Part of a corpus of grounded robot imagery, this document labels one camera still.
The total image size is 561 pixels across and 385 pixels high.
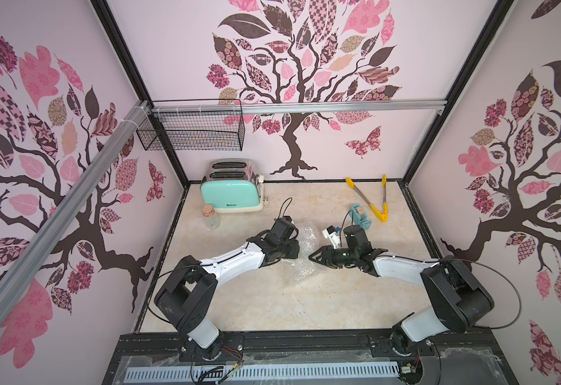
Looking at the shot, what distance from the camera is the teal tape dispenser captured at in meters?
1.00

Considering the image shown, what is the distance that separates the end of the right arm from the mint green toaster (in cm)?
39

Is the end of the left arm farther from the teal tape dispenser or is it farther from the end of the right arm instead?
the teal tape dispenser

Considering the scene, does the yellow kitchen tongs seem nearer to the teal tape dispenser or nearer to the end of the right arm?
the teal tape dispenser

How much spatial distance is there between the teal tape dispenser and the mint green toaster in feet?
1.39

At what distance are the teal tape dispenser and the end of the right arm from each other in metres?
0.25

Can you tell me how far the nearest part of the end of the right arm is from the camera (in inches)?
26.9

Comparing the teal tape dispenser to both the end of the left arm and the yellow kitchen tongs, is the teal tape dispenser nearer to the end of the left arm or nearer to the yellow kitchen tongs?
the yellow kitchen tongs

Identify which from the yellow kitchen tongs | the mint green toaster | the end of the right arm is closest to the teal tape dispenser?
the yellow kitchen tongs

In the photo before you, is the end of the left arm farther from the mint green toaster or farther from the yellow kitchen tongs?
the yellow kitchen tongs

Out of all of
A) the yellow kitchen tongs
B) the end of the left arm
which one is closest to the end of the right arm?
the end of the left arm

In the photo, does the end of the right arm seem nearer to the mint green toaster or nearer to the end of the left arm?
the end of the left arm

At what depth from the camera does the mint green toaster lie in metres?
1.01

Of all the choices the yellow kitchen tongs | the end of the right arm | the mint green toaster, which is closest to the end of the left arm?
the end of the right arm

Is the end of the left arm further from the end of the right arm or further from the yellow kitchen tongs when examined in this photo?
the yellow kitchen tongs
